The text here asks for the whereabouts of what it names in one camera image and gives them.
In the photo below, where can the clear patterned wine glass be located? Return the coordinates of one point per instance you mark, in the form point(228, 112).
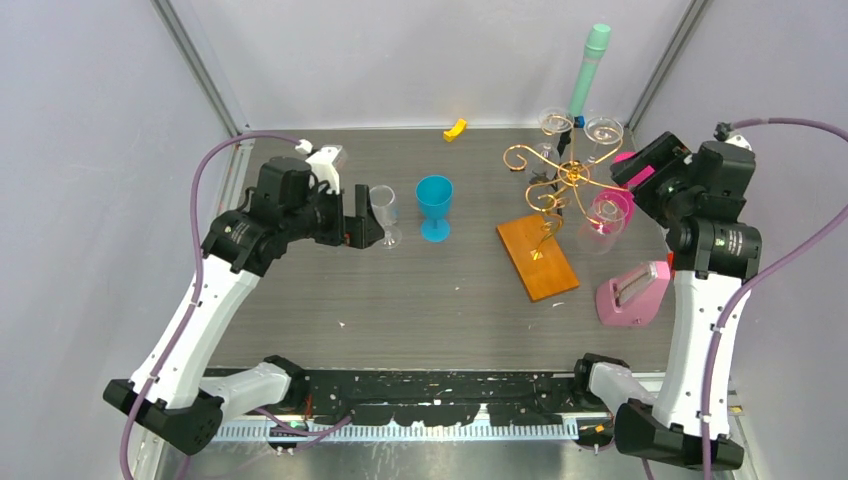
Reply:
point(604, 224)

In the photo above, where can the pink plastic wine glass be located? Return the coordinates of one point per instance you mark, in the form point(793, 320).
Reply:
point(619, 202)

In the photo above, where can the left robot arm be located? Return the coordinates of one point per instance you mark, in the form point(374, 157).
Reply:
point(169, 396)

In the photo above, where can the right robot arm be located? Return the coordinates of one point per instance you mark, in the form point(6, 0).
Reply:
point(697, 197)

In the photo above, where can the yellow small block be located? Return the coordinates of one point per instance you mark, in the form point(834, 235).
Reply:
point(455, 131)

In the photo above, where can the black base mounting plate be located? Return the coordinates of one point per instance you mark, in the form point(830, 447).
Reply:
point(438, 398)

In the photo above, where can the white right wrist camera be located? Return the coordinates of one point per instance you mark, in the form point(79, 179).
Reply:
point(724, 132)

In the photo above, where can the orange wooden rack base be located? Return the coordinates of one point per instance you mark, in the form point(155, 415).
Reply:
point(537, 257)

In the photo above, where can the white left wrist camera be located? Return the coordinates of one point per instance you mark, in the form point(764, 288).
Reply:
point(325, 163)

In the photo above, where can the mint green tube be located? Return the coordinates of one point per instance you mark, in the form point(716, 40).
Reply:
point(595, 47)

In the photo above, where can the blue plastic wine glass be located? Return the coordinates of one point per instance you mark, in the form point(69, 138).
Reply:
point(434, 195)

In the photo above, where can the gold wire glass rack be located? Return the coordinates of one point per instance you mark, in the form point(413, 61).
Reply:
point(574, 183)

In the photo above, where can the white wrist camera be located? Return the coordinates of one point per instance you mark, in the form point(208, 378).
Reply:
point(724, 132)
point(325, 163)

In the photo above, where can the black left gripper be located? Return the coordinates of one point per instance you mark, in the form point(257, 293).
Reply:
point(354, 236)

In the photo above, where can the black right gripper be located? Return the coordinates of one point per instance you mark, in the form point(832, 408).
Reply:
point(665, 154)

